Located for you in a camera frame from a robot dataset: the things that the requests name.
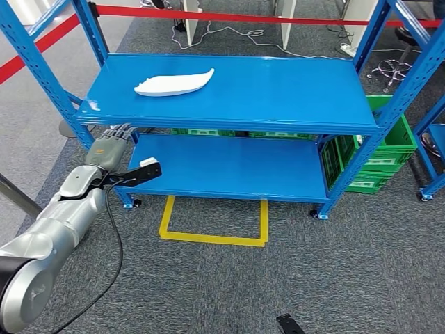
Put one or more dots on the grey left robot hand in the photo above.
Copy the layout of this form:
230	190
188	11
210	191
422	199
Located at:
105	152

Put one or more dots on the white curved plastic part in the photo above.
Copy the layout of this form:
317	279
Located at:
170	85

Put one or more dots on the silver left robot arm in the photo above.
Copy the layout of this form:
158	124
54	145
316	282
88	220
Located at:
52	226

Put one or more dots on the large blue metal shelf rack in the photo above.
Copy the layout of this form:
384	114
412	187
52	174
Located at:
243	92

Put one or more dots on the black pole stanchion grey base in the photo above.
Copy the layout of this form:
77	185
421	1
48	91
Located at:
68	130

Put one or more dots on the green plastic crate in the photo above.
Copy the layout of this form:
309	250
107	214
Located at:
197	132
368	183
400	138
281	135

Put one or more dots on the chrome stanchion with round base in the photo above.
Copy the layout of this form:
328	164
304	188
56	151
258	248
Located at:
17	196

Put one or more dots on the red barrier belt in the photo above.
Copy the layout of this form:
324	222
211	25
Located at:
243	18
20	62

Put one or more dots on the small black tripod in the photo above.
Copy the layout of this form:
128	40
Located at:
179	25

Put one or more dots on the yellow floor tape square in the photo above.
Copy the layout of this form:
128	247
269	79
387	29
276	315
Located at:
212	239

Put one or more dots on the white table leg panel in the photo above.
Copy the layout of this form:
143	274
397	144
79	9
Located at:
191	20
357	18
286	23

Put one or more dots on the chrome stool star base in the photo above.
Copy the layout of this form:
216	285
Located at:
391	69

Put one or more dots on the black stool seat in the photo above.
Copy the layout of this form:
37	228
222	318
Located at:
406	36

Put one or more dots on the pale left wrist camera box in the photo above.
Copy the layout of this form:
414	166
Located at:
148	162

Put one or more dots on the black right camera mount bracket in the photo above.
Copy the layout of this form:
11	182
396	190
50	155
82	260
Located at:
288	325

